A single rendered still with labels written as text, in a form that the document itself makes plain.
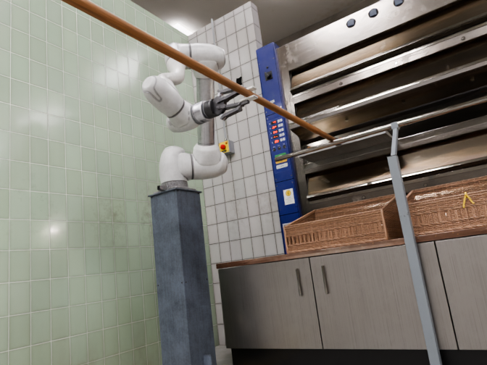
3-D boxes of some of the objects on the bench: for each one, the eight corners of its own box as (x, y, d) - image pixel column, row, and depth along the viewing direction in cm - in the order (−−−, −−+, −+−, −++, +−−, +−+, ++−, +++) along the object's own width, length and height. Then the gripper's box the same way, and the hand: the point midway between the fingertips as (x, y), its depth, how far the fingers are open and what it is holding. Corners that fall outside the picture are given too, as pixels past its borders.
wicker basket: (319, 251, 256) (313, 209, 262) (410, 239, 226) (401, 192, 232) (285, 254, 216) (277, 205, 222) (389, 240, 186) (377, 183, 192)
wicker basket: (420, 237, 223) (409, 190, 229) (541, 221, 194) (526, 167, 200) (402, 238, 183) (390, 180, 189) (552, 217, 154) (533, 150, 160)
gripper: (211, 95, 171) (258, 76, 158) (215, 129, 167) (263, 113, 155) (200, 90, 164) (248, 69, 152) (204, 126, 161) (253, 108, 149)
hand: (248, 94), depth 155 cm, fingers closed on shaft, 3 cm apart
